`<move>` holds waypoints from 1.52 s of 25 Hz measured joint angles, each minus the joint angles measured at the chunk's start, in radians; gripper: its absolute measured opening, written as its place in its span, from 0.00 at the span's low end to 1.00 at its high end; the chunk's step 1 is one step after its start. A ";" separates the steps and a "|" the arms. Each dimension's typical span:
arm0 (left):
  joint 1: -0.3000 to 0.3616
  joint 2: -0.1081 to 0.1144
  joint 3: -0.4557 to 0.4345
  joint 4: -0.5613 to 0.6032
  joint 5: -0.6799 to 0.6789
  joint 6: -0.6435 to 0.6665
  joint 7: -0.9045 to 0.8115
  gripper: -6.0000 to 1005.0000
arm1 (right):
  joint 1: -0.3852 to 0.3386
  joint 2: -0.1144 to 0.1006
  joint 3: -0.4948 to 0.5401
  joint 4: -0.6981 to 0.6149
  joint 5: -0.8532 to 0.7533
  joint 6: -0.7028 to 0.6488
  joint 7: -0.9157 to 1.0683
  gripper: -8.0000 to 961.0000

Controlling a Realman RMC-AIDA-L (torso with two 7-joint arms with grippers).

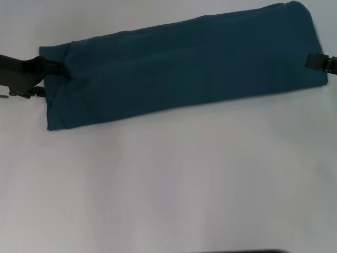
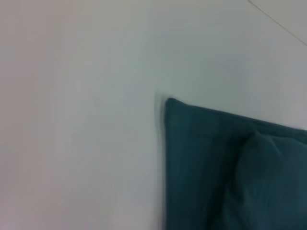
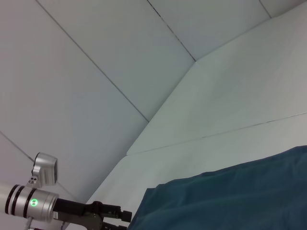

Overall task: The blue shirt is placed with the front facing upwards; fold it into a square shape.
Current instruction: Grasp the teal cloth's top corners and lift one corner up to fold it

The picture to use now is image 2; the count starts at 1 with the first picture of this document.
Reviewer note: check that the teal t-shirt with pink lettering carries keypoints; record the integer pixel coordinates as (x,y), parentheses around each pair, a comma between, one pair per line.
(227,179)

